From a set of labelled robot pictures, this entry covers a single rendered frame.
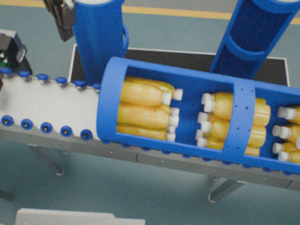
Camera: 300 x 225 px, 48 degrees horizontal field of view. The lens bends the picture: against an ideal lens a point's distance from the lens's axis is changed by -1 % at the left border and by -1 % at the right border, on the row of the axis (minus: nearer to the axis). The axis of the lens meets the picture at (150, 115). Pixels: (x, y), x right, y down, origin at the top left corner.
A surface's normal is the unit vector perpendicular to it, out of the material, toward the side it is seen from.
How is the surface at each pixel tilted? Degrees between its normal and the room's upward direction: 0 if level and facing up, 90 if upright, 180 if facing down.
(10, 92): 0
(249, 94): 12
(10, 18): 0
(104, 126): 64
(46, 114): 0
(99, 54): 90
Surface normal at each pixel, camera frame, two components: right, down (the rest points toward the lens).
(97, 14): 0.12, 0.92
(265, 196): 0.04, -0.38
